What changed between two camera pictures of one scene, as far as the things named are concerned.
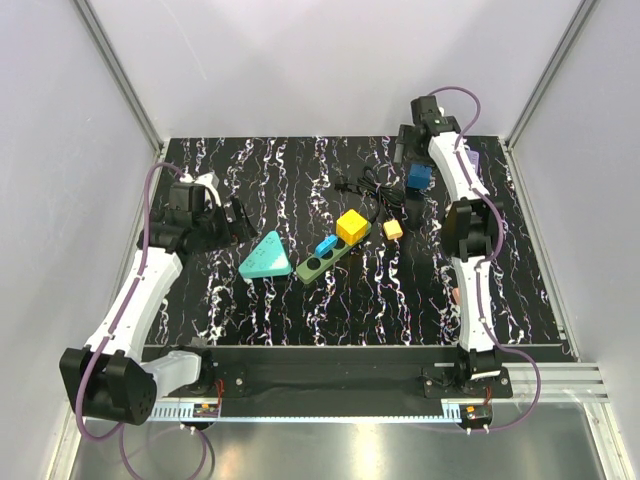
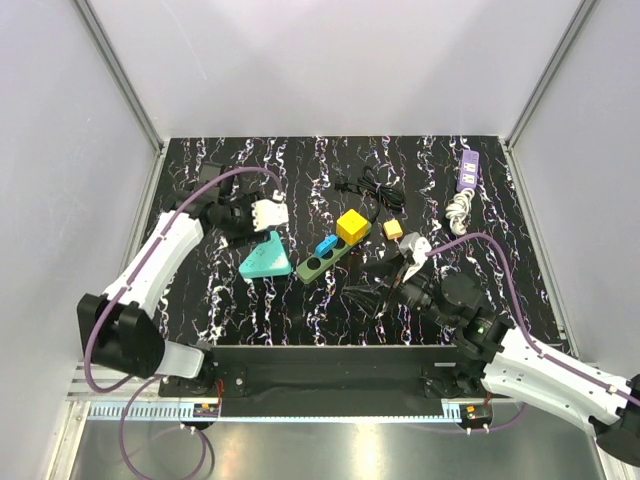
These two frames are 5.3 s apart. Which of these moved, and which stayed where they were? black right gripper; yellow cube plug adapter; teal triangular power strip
Moved: black right gripper
Stayed: yellow cube plug adapter; teal triangular power strip
